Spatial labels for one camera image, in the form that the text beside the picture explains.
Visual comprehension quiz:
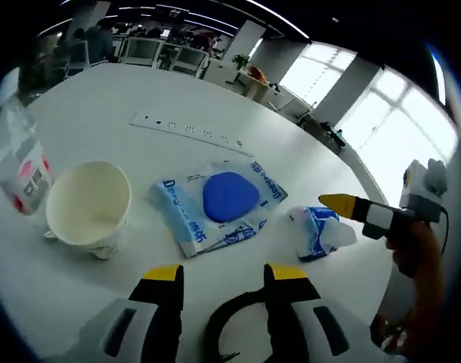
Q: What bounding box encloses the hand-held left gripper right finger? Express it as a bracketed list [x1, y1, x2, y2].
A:
[263, 263, 386, 363]

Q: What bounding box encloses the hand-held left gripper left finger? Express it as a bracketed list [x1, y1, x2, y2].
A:
[45, 263, 185, 363]

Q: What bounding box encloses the blue soft tissue pack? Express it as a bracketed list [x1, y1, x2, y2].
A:
[289, 205, 358, 262]

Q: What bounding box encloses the white paper cup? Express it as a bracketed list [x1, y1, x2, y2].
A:
[44, 160, 132, 261]

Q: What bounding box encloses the clear plastic bottle red label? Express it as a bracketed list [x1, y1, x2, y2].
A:
[0, 96, 56, 216]

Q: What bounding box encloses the person's right hand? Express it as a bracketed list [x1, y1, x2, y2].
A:
[385, 219, 443, 279]

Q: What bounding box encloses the large bright window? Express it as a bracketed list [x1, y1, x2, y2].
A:
[336, 70, 460, 205]
[279, 43, 358, 107]

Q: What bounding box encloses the dark teal bag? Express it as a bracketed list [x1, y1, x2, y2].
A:
[320, 123, 347, 148]

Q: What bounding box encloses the white table power strip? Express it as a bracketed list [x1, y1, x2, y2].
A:
[129, 112, 254, 158]

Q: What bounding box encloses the green potted plant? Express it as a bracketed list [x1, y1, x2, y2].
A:
[231, 54, 251, 71]

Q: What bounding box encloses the white mesh office chair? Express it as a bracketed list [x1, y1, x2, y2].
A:
[66, 39, 91, 73]
[122, 37, 163, 67]
[172, 47, 209, 76]

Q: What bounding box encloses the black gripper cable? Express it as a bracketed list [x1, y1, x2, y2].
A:
[438, 207, 451, 258]

